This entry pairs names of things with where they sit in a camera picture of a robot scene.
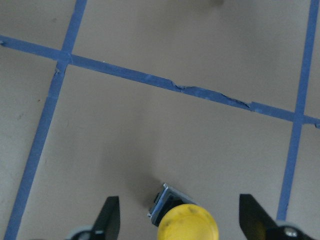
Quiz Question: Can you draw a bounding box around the yellow push button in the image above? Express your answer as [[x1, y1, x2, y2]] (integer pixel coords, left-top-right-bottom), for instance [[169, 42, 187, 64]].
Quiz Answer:
[[147, 183, 220, 240]]

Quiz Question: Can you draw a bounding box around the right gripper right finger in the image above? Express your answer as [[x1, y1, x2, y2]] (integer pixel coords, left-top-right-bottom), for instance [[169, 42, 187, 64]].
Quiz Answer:
[[238, 194, 313, 240]]

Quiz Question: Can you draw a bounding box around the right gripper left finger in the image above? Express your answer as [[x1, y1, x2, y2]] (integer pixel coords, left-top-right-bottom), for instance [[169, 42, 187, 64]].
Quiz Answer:
[[67, 196, 121, 240]]

